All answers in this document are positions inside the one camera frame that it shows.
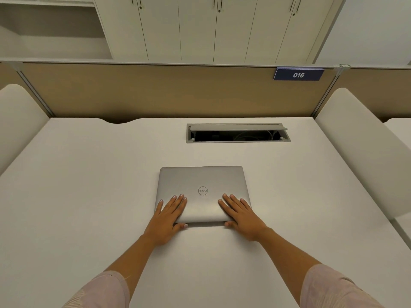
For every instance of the person's right hand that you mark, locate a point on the person's right hand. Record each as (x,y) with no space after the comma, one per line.
(245,221)

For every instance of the person's left thumb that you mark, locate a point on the person's left thumb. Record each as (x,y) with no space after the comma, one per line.
(181,226)

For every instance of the person's left hand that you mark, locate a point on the person's left hand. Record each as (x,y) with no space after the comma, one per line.
(165,221)

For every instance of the white rounded side divider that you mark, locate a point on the white rounded side divider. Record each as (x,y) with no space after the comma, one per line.
(19,125)
(362,150)

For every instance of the white cabinet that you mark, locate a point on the white cabinet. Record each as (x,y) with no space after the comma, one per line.
(218,28)

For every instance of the pink left sleeve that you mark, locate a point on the pink left sleeve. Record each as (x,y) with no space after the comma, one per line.
(99,291)

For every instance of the pink right sleeve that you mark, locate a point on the pink right sleeve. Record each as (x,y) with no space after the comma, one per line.
(337,290)

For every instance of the silver laptop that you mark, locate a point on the silver laptop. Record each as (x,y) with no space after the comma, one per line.
(205,179)

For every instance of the person's left middle finger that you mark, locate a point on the person's left middle finger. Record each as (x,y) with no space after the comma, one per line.
(177,204)

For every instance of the person's left forearm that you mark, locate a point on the person's left forearm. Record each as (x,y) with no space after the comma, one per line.
(131,256)

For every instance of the person's right forearm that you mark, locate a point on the person's right forearm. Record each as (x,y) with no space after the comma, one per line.
(289,253)

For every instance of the person's left little finger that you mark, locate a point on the person's left little finger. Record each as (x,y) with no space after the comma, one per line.
(159,206)

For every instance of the person's right middle finger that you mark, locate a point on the person's right middle finger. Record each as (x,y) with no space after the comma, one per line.
(231,203)

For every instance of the pink sleeve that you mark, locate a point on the pink sleeve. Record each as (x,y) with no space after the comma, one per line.
(99,291)
(337,290)

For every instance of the beige desk partition panel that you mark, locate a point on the beige desk partition panel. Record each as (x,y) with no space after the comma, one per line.
(12,78)
(379,92)
(176,92)

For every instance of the white open shelf unit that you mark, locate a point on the white open shelf unit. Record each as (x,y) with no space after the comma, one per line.
(48,32)

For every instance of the person's right little finger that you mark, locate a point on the person's right little finger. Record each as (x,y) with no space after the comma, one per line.
(246,205)

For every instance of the blue desk number sign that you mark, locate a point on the blue desk number sign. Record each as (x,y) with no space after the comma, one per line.
(298,75)

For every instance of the grey partition post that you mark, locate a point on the grey partition post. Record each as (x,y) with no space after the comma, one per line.
(327,89)
(35,92)

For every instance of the person's right thumb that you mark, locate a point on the person's right thumb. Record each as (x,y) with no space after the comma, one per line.
(229,224)

